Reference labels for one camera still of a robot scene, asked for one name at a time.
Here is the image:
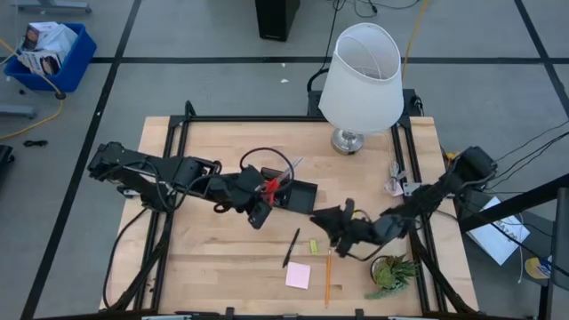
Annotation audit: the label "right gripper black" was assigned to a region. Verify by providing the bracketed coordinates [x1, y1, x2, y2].
[309, 198, 392, 258]

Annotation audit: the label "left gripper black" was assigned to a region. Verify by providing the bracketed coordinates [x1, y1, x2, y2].
[208, 164, 290, 230]

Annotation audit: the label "red handled scissors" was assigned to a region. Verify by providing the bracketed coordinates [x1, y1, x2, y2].
[260, 156, 305, 206]

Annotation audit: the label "black pen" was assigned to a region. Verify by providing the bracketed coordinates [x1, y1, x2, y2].
[282, 227, 301, 269]

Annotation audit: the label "orange pencil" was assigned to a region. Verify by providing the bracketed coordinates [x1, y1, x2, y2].
[324, 247, 333, 309]

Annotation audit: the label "pink sticky note pad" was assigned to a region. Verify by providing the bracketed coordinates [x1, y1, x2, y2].
[284, 260, 313, 291]

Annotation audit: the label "black mesh desk organizer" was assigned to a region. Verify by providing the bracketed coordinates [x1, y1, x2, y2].
[256, 166, 319, 217]

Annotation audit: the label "green potted succulent plant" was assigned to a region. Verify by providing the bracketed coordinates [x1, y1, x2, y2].
[364, 252, 420, 300]

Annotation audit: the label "white shade table lamp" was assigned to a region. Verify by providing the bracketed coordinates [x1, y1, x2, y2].
[317, 21, 405, 156]

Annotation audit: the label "white paper sheet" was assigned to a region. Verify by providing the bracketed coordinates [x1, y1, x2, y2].
[465, 196, 532, 267]

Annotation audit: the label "black tower case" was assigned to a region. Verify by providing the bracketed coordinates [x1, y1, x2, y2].
[254, 0, 302, 43]

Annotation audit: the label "black metal beam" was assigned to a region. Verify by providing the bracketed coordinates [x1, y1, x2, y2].
[459, 172, 569, 233]

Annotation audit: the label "blue plastic bin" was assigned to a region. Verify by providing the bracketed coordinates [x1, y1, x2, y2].
[4, 21, 99, 94]

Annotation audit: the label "white plastic bag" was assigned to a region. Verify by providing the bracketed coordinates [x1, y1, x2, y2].
[37, 23, 79, 58]

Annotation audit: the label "white printed carton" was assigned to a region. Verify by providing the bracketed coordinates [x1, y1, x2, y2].
[17, 49, 64, 77]
[21, 20, 59, 51]

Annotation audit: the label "grey metal foot bar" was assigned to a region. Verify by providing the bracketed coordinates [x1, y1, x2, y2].
[0, 103, 37, 120]
[12, 0, 93, 15]

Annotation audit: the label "black floor object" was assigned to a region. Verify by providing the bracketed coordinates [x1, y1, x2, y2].
[0, 144, 16, 179]

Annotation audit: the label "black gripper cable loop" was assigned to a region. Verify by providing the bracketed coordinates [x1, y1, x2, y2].
[238, 147, 295, 190]

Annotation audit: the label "black aluminium table frame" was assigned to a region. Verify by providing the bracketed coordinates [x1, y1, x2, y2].
[100, 100, 479, 320]

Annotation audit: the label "black lamp cable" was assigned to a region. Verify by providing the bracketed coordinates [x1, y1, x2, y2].
[306, 0, 344, 93]

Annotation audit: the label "yellow power cable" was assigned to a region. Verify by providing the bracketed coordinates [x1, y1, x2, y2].
[401, 0, 431, 82]
[0, 37, 66, 141]

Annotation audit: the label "grey metal post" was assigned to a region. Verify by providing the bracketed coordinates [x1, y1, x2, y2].
[549, 186, 569, 320]

